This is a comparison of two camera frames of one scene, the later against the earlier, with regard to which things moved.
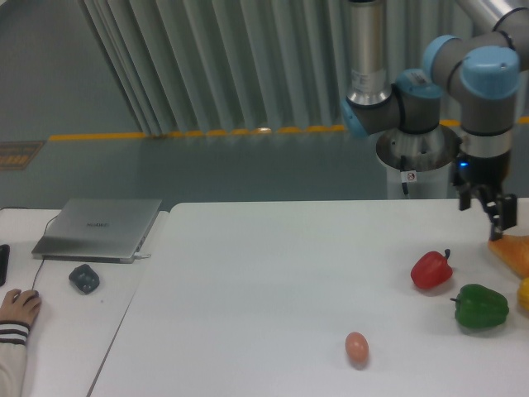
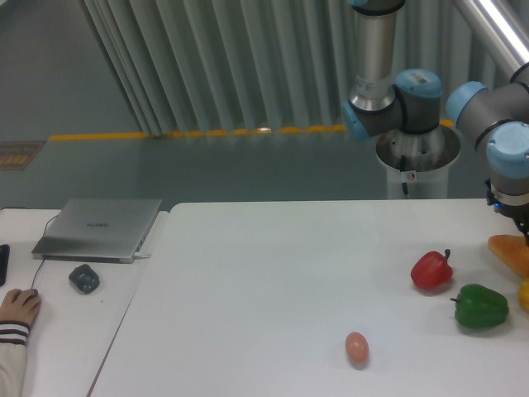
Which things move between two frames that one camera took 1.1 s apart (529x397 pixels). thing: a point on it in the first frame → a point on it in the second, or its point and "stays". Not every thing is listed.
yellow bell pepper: x=523 y=294 stays
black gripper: x=493 y=172 → x=519 y=213
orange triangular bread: x=514 y=249 stays
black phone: x=4 y=255 stays
